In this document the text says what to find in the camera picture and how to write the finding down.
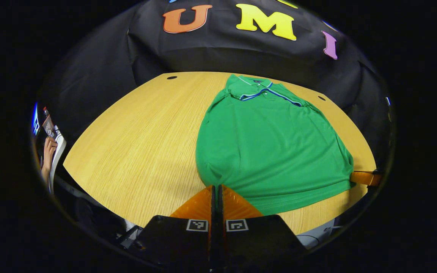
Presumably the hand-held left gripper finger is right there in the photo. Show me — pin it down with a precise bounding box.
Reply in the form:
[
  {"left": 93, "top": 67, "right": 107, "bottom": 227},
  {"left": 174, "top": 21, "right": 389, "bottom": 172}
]
[
  {"left": 218, "top": 185, "right": 307, "bottom": 273},
  {"left": 137, "top": 185, "right": 219, "bottom": 273}
]

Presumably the green T-shirt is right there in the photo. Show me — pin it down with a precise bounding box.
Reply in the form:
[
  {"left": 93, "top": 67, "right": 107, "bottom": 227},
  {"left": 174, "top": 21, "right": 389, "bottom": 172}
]
[{"left": 195, "top": 74, "right": 355, "bottom": 216}]

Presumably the grey cloth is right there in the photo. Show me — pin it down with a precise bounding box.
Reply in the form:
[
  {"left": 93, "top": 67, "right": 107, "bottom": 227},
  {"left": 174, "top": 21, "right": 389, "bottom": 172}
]
[{"left": 296, "top": 218, "right": 337, "bottom": 249}]

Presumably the black backdrop cloth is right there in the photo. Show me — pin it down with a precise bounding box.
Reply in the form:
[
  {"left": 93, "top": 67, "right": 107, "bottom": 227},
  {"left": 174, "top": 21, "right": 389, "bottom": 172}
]
[{"left": 36, "top": 0, "right": 396, "bottom": 171}]

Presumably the small red tipped object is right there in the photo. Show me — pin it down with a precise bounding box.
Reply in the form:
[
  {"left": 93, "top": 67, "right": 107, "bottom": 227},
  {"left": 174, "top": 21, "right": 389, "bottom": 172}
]
[{"left": 42, "top": 107, "right": 57, "bottom": 138}]

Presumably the blue lit screen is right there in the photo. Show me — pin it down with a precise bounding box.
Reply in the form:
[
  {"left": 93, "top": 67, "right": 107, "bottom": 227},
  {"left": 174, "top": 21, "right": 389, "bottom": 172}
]
[{"left": 31, "top": 101, "right": 39, "bottom": 136}]

